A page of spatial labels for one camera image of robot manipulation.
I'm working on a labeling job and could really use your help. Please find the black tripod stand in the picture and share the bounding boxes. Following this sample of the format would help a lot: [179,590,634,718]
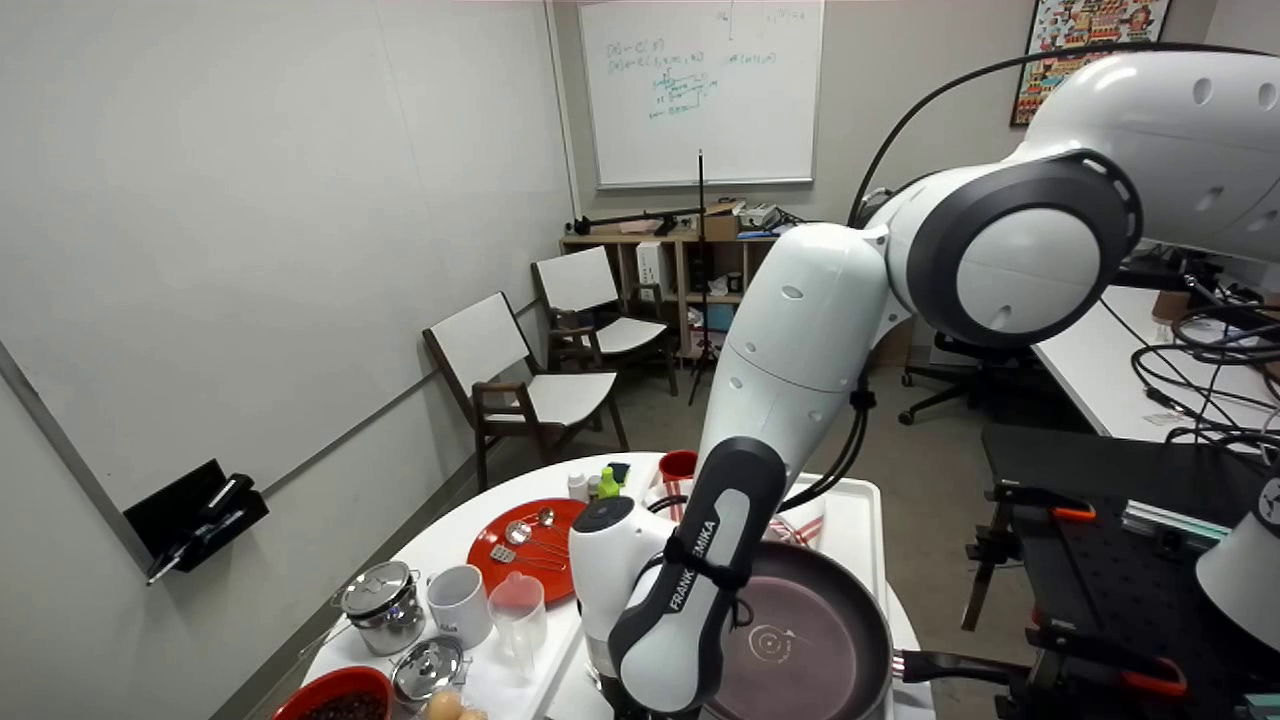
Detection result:
[682,152,719,404]

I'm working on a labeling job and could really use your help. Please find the small steel lidded jar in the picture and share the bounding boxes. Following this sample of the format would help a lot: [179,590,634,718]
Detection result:
[391,633,472,711]

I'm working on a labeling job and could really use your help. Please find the black perforated robot table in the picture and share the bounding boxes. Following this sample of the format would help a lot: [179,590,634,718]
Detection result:
[977,420,1280,720]

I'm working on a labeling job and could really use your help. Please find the white mug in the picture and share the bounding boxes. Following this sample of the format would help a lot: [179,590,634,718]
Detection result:
[421,559,501,651]

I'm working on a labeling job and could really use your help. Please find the white red-striped towel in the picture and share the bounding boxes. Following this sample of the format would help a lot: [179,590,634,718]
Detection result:
[755,499,832,551]

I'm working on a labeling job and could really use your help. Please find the red plate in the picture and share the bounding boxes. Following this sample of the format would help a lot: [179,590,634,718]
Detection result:
[463,491,592,613]

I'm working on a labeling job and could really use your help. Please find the white desk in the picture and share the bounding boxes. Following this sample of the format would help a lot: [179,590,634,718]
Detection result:
[1031,280,1280,453]

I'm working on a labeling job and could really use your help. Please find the silver aluminium bar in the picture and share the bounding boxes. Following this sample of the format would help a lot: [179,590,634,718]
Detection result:
[1116,498,1235,547]

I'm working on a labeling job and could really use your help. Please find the colourful wall poster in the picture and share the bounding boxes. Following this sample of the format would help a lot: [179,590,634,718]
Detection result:
[1010,0,1175,134]

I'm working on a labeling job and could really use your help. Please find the black desk cables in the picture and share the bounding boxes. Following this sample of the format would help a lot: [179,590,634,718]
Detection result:
[1129,276,1280,453]

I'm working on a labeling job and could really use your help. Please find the glass jar with lid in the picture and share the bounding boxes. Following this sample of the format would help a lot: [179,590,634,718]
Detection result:
[338,556,429,662]

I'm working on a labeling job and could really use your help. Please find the clear drinking glass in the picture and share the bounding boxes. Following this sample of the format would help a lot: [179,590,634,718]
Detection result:
[486,572,554,678]

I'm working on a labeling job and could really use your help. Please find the large wall whiteboard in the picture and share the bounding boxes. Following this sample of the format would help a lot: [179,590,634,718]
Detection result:
[578,0,830,193]

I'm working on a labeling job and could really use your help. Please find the green plastic bottle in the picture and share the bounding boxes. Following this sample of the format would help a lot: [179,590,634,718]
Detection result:
[587,462,636,507]

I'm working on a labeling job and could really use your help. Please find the black office chair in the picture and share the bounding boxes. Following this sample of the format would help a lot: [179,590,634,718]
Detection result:
[896,329,1058,431]

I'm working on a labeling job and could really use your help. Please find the wooden shelf unit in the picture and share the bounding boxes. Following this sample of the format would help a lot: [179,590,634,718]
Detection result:
[555,197,812,371]

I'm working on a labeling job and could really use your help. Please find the black clamp orange handle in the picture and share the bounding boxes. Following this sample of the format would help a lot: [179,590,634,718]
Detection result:
[956,477,1103,633]
[1020,616,1194,706]

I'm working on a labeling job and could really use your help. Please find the white tray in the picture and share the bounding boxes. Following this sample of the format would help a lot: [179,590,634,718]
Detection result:
[534,473,896,720]

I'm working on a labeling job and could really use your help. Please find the black frying pan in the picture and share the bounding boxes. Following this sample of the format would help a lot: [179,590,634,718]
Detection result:
[691,535,1031,720]

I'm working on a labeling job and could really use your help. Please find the white folding chair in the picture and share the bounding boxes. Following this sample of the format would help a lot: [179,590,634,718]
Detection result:
[421,290,634,498]
[534,244,682,395]

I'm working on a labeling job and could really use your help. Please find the black wall holder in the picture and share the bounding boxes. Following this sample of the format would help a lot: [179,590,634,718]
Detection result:
[119,458,273,591]

